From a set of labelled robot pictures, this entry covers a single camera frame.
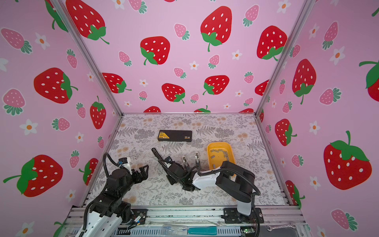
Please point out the staple strips in tray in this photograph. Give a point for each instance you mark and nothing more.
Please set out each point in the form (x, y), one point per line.
(219, 155)

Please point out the silver wrench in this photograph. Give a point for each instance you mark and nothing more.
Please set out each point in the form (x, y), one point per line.
(276, 227)

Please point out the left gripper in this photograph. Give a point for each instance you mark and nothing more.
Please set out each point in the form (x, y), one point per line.
(144, 175)

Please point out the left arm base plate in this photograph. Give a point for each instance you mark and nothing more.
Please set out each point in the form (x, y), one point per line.
(138, 217)

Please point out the yellow plastic tray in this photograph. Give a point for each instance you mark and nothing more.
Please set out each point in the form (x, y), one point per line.
(219, 145)

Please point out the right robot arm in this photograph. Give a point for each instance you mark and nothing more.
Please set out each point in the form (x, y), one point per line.
(236, 181)

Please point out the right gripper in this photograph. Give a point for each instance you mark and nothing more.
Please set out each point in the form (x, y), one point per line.
(170, 180)

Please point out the teal handled tool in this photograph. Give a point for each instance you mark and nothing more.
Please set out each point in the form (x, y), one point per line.
(206, 231)

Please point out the black stapler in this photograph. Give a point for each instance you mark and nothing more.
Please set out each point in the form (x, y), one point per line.
(160, 160)

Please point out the black tool case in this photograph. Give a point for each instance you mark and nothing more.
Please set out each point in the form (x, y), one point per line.
(175, 135)

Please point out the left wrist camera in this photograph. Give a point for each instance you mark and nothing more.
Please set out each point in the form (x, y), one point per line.
(125, 163)

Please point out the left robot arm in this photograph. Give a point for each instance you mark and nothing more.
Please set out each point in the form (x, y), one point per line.
(107, 211)

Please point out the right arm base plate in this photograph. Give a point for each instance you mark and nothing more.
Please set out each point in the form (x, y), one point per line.
(232, 216)

